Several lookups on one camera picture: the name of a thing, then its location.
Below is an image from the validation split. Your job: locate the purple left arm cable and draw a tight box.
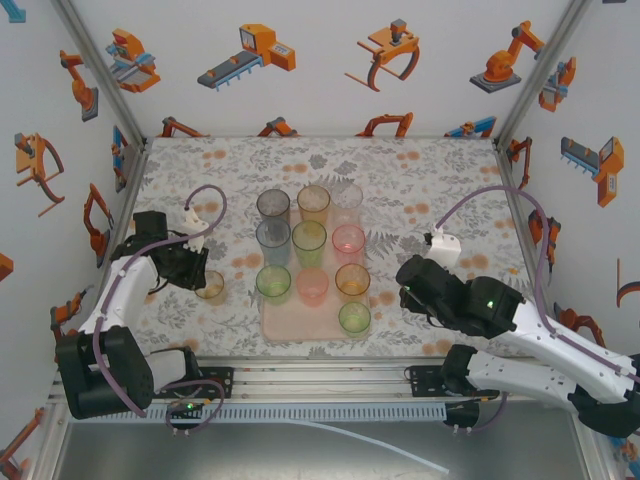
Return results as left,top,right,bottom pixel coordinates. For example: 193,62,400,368
92,184,229,437

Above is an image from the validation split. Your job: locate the aluminium lower frame bar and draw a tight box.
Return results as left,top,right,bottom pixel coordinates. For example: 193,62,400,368
29,403,69,480
569,429,619,480

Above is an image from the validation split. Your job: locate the green transparent plastic cup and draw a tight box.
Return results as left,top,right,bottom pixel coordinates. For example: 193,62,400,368
255,264,293,306
338,300,372,339
291,219,328,269

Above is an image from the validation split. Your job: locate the floral patterned tablecloth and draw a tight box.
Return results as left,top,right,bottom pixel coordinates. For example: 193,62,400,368
110,135,557,359

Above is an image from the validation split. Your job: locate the white slotted cable duct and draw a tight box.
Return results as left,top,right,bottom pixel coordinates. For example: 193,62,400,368
67,403,448,424

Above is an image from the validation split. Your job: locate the pink rectangular tray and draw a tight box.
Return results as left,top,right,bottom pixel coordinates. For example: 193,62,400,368
260,208,374,344

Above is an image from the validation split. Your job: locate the blue transparent plastic cup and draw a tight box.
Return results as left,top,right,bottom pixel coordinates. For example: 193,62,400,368
255,219,293,266

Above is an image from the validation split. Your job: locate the aluminium frame beam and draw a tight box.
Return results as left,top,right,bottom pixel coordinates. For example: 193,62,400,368
47,357,594,404

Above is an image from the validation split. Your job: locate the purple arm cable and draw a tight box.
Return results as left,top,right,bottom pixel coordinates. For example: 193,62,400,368
432,185,640,435
92,184,229,437

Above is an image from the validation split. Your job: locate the clear plastic cup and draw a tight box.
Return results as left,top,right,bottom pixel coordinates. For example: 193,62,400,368
330,182,365,226

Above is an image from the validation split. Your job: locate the grey transparent plastic cup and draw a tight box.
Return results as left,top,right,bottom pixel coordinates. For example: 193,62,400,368
256,188,292,224

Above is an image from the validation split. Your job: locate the pale orange plastic cup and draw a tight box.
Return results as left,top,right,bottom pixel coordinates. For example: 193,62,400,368
296,184,332,224

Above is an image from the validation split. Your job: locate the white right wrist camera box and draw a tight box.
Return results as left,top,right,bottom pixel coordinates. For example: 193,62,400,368
422,230,462,267

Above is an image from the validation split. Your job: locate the amber transparent plastic cup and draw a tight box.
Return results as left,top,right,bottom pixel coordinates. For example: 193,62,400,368
193,269,226,306
334,263,371,304

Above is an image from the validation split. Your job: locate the salmon plastic cup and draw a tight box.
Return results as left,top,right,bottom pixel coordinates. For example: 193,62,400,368
294,267,330,307

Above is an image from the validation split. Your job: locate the small black controller board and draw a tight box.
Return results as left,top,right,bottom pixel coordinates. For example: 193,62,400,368
442,399,481,435
166,398,207,429

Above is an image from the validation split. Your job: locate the aluminium frame post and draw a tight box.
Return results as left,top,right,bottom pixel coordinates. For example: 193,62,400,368
493,0,596,146
49,0,150,149

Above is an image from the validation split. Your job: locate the pink transparent plastic cup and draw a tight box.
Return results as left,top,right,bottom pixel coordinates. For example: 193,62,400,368
331,223,366,266

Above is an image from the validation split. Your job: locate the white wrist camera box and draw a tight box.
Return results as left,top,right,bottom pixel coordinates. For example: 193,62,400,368
178,208,207,254
422,230,462,267

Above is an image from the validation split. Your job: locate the grey metal panel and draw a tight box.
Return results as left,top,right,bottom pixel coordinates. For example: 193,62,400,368
54,419,589,480

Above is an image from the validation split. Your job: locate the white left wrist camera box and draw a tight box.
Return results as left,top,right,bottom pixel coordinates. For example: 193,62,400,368
178,208,207,254

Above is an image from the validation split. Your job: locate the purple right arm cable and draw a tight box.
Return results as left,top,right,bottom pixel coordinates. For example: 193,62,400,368
432,185,640,435

